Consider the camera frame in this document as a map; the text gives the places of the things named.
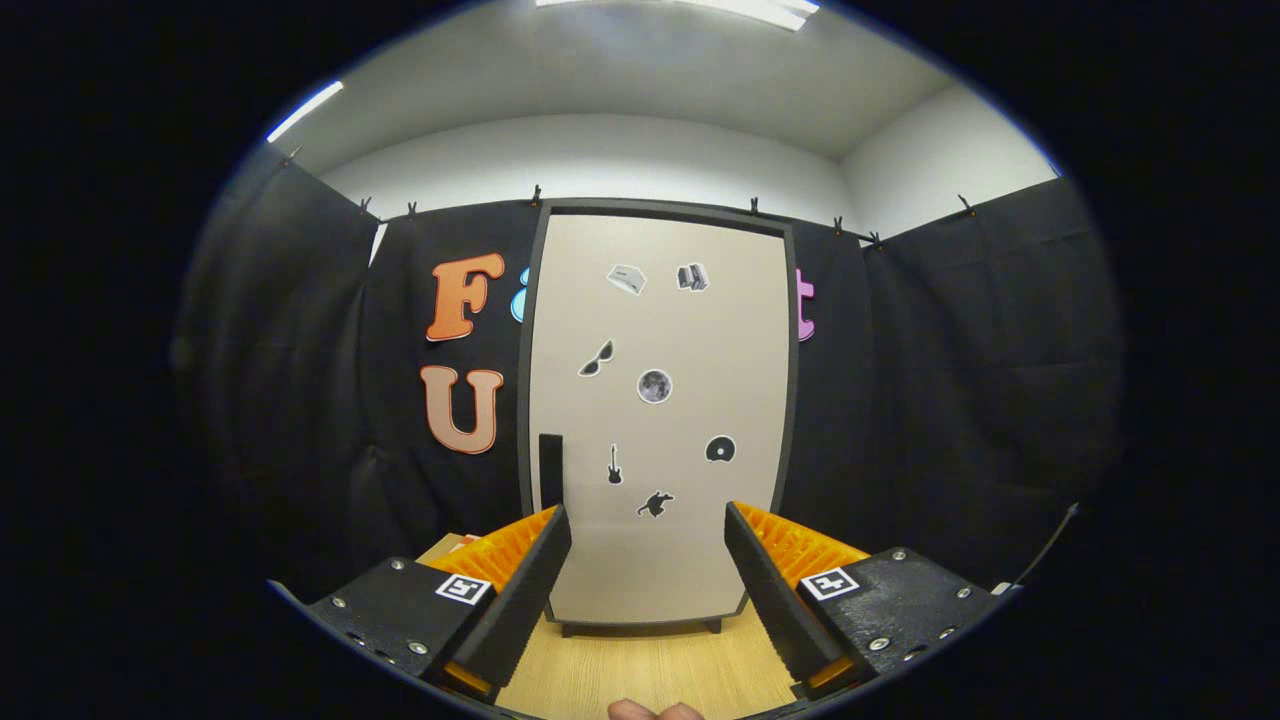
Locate thin black cable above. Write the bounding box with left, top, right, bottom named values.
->
left=1015, top=502, right=1082, bottom=591

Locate black backdrop cloth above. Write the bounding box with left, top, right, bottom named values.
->
left=172, top=140, right=1126, bottom=601

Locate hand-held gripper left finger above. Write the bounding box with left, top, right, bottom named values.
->
left=305, top=503, right=573, bottom=703

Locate ceiling light panel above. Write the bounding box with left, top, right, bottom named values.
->
left=535, top=0, right=821, bottom=33

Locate row of black clips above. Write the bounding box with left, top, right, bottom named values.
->
left=282, top=145, right=976, bottom=251

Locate dark grey shoe cabinet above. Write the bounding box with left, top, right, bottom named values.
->
left=517, top=198, right=799, bottom=638

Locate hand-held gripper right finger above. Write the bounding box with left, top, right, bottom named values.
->
left=724, top=500, right=1006, bottom=701

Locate black door handle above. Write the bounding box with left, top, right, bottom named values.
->
left=539, top=433, right=564, bottom=511

